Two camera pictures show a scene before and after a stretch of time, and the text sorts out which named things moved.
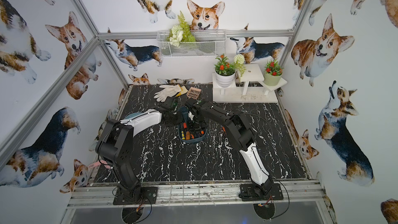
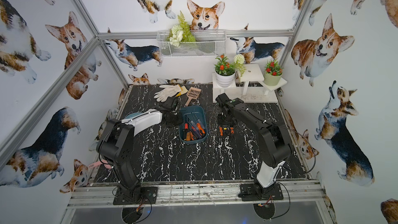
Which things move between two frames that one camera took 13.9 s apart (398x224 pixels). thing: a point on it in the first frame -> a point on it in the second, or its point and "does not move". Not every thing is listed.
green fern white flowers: x=181 y=32 does not move
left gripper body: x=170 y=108 does not move
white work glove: x=168 y=91 does not move
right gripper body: x=198 y=124 -> x=224 y=121
